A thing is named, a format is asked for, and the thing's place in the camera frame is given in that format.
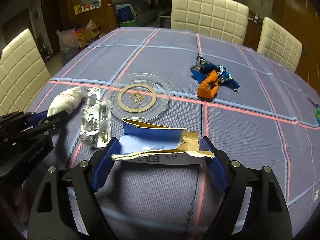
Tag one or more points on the clear round plastic lid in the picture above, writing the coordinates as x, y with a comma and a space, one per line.
138, 96

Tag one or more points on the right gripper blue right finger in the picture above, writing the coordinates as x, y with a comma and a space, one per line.
267, 215

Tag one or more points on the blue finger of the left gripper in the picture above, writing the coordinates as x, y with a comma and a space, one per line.
54, 123
37, 118

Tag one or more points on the blue snack wrapper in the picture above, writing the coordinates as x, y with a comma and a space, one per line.
202, 69

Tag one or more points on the beaded green tissue box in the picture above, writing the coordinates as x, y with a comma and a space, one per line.
317, 114

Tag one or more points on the grey plastic trash bag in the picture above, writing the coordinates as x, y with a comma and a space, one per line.
68, 44

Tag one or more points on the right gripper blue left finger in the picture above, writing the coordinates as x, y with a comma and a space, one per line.
51, 215

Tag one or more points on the grey sofa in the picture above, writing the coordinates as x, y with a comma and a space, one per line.
144, 12

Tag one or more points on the cream chair far middle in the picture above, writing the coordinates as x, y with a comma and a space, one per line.
224, 19

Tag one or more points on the white tablecloth label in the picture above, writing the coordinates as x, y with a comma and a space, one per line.
316, 195

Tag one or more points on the torn blue white carton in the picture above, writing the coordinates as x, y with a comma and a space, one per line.
153, 144

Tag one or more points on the white tissue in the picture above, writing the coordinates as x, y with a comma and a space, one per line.
67, 100

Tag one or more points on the colourful shopping bag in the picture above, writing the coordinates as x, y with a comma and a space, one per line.
131, 23

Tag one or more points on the cream chair far right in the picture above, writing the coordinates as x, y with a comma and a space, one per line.
279, 45

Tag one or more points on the cream chair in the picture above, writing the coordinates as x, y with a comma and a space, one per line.
224, 19
279, 45
23, 73

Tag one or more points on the cardboard boxes pile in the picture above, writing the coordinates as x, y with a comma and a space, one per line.
87, 35

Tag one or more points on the silver pill blister pack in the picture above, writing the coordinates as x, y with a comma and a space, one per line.
96, 120

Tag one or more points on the wooden door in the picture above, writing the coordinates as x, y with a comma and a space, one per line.
301, 19

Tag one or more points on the purple plaid tablecloth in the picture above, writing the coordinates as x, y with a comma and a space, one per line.
269, 120

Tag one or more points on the cream chair on left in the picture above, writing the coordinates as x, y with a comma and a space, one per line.
23, 73

